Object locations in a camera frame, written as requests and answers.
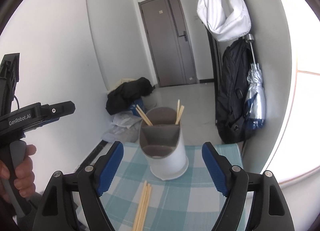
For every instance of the grey entrance door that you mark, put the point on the grey entrance door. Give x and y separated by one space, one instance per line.
168 40

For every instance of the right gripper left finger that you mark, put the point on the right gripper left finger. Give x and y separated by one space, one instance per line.
56 210

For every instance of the white grey utensil holder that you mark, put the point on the white grey utensil holder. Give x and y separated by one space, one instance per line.
163 145

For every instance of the white hanging bag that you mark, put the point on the white hanging bag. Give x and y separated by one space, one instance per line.
224 27

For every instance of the blue white cardboard box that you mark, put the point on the blue white cardboard box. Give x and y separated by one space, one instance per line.
133 107

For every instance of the grey plastic parcel bag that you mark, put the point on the grey plastic parcel bag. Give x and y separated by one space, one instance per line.
121 134

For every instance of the bamboo chopstick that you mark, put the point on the bamboo chopstick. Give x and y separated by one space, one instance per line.
144 209
143 115
141 200
178 110
179 115
143 205

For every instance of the black jacket pile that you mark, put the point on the black jacket pile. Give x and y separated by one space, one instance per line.
126 94

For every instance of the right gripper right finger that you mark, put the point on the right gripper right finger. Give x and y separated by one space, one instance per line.
269 209

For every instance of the black backpack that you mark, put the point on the black backpack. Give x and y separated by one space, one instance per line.
231 120

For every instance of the silver blue folded umbrella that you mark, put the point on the silver blue folded umbrella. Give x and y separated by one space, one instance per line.
255 103

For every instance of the white plastic parcel bag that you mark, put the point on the white plastic parcel bag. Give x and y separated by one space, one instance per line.
125 120

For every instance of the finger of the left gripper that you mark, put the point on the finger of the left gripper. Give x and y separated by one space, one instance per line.
58 110
40 124

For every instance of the teal checkered placemat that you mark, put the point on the teal checkered placemat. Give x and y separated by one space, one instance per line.
190 202

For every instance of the person's left hand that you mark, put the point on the person's left hand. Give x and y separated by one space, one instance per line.
25 177

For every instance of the cream cloth pile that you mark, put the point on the cream cloth pile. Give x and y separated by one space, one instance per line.
120 82

